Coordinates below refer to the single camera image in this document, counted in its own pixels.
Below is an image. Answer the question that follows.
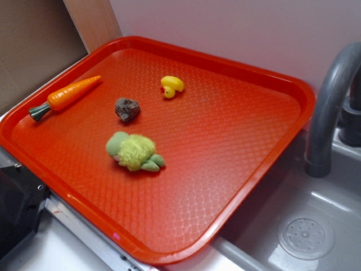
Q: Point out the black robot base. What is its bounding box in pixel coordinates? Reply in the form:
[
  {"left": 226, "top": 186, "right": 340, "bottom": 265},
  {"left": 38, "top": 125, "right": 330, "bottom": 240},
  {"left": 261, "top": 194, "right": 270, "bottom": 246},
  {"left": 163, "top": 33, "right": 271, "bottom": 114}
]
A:
[{"left": 1, "top": 163, "right": 49, "bottom": 262}]

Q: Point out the green plush animal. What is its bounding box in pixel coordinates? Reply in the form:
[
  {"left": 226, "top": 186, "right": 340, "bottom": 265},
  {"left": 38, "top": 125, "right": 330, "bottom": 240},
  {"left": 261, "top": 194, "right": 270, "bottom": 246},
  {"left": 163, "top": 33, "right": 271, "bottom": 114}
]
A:
[{"left": 105, "top": 132, "right": 165, "bottom": 172}]

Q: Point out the red plastic tray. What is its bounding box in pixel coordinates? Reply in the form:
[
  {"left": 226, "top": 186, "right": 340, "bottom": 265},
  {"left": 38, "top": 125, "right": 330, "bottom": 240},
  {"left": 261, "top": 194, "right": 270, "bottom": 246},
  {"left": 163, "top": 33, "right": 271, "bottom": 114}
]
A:
[{"left": 1, "top": 37, "right": 315, "bottom": 265}]

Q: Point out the yellow rubber duck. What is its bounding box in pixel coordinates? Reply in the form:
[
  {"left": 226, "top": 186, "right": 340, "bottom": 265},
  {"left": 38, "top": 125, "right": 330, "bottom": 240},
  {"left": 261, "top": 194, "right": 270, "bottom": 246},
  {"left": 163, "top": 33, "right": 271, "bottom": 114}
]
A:
[{"left": 161, "top": 76, "right": 184, "bottom": 99}]

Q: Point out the dark brown rock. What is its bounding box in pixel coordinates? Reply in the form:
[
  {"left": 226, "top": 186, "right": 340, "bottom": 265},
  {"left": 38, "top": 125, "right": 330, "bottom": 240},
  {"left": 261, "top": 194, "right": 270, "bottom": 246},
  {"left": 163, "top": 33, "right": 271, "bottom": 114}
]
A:
[{"left": 115, "top": 98, "right": 140, "bottom": 123}]

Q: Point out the orange toy carrot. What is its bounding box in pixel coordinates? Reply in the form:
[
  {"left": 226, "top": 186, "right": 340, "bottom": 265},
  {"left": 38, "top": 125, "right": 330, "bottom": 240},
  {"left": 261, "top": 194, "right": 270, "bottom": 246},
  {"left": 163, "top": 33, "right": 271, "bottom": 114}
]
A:
[{"left": 28, "top": 75, "right": 102, "bottom": 121}]

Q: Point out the grey toy faucet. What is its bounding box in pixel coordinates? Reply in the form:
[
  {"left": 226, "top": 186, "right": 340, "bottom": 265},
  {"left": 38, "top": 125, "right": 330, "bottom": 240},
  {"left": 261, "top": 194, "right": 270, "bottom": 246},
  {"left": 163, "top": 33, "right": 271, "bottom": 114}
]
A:
[{"left": 305, "top": 41, "right": 360, "bottom": 178}]

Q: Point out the grey toy sink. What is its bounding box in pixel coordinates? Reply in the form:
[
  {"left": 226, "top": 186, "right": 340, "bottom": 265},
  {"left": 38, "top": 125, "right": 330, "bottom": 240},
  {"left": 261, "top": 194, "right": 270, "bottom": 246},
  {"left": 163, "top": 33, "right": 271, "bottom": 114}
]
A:
[{"left": 167, "top": 133, "right": 360, "bottom": 270}]

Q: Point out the wooden board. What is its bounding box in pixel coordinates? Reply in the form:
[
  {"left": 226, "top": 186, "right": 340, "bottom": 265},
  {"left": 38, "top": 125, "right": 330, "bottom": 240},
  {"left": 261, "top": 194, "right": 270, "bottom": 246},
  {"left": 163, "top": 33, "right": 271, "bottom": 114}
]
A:
[{"left": 63, "top": 0, "right": 122, "bottom": 54}]

